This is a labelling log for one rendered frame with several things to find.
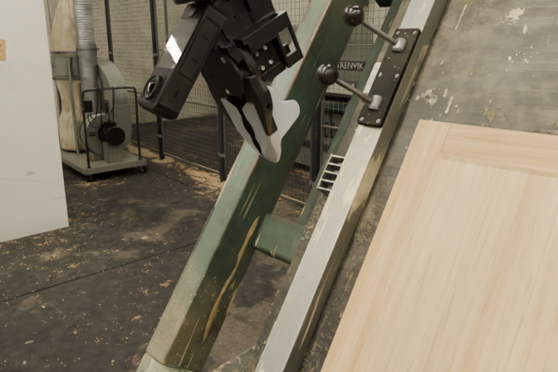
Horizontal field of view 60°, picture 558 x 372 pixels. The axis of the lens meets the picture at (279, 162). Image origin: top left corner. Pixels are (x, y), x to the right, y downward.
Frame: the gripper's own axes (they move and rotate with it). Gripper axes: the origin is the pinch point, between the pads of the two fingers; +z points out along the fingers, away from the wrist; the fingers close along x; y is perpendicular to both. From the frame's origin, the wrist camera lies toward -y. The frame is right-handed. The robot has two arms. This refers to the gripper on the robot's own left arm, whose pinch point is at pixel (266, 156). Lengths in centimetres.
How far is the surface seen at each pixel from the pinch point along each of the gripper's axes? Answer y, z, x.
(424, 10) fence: 50, 6, 13
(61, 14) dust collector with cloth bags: 142, 31, 567
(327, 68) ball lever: 26.3, 4.8, 16.2
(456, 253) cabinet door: 16.5, 28.0, -8.6
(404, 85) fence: 37.5, 14.5, 11.2
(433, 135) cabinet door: 31.0, 19.3, 2.3
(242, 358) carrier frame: -8, 60, 36
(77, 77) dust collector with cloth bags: 115, 97, 551
